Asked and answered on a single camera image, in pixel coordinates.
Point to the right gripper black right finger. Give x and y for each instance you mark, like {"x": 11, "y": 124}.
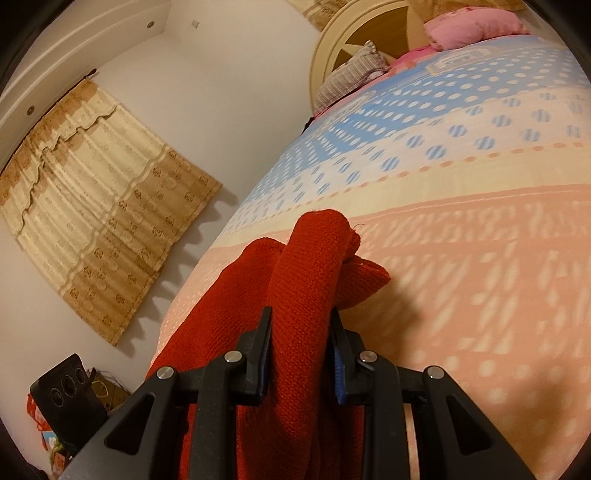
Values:
{"x": 416, "y": 422}

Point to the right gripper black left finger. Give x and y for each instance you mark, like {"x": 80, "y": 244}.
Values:
{"x": 143, "y": 439}

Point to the red knitted sweater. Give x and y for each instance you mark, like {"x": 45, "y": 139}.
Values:
{"x": 291, "y": 435}

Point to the colourful items on floor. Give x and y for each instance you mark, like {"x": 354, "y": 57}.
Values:
{"x": 58, "y": 455}

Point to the black box with circles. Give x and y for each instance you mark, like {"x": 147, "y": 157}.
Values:
{"x": 66, "y": 400}

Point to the left beige patterned curtain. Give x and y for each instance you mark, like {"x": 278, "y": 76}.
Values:
{"x": 96, "y": 200}

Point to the beige patterned curtain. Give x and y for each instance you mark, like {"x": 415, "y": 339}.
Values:
{"x": 318, "y": 12}
{"x": 96, "y": 200}

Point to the patterned pink blue bedsheet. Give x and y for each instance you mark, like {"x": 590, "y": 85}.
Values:
{"x": 467, "y": 177}

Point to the striped grey pillow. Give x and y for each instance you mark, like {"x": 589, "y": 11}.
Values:
{"x": 366, "y": 65}

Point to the pink pillow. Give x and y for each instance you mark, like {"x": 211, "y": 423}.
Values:
{"x": 470, "y": 25}

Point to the cream wooden headboard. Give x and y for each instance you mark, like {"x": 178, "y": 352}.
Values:
{"x": 393, "y": 26}

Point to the right beige patterned curtain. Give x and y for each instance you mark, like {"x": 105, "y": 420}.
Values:
{"x": 318, "y": 12}

